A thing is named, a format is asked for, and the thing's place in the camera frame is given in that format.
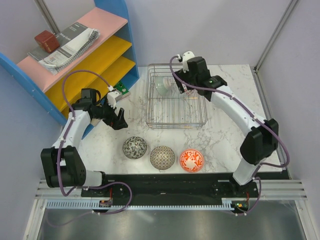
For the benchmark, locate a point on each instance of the red brown cube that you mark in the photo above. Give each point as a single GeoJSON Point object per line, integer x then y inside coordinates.
{"type": "Point", "coordinates": [47, 41]}

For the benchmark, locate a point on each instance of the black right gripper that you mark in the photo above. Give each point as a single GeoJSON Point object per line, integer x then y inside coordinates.
{"type": "Point", "coordinates": [181, 74]}

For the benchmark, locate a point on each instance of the metal wire dish rack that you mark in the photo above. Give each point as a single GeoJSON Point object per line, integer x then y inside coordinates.
{"type": "Point", "coordinates": [175, 110]}

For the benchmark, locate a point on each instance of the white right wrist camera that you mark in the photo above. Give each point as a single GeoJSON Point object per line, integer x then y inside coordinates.
{"type": "Point", "coordinates": [184, 59]}

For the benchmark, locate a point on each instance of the orange white floral bowl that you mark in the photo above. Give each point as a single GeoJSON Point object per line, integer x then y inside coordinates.
{"type": "Point", "coordinates": [191, 160]}

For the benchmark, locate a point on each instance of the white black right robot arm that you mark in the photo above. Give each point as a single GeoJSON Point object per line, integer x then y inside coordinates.
{"type": "Point", "coordinates": [260, 134]}

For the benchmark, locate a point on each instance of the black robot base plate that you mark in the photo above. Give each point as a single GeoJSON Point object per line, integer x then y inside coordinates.
{"type": "Point", "coordinates": [179, 188]}

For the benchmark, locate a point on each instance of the spiral bound setup guide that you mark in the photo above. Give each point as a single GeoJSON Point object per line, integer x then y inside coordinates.
{"type": "Point", "coordinates": [74, 41]}

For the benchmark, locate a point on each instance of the blue pink yellow shelf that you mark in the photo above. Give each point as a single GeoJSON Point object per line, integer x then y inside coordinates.
{"type": "Point", "coordinates": [112, 56]}

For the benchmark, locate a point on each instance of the black white floral bowl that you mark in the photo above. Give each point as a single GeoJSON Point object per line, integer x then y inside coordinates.
{"type": "Point", "coordinates": [134, 147]}

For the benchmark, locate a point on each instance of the aluminium frame rail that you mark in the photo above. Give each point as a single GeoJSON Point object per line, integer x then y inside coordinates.
{"type": "Point", "coordinates": [276, 33]}

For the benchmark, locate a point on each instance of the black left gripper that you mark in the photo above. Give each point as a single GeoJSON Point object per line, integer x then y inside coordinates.
{"type": "Point", "coordinates": [116, 122]}

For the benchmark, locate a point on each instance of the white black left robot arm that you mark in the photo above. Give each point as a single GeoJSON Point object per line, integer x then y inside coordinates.
{"type": "Point", "coordinates": [62, 163]}

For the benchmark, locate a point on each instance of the white slotted cable duct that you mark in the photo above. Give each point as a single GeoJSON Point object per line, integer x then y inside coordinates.
{"type": "Point", "coordinates": [78, 204]}

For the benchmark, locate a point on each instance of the gold lattice pattern bowl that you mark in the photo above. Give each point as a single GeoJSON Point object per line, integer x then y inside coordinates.
{"type": "Point", "coordinates": [162, 157]}

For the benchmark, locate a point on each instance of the pale green ceramic bowl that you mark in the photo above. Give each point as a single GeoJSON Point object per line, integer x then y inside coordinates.
{"type": "Point", "coordinates": [162, 85]}

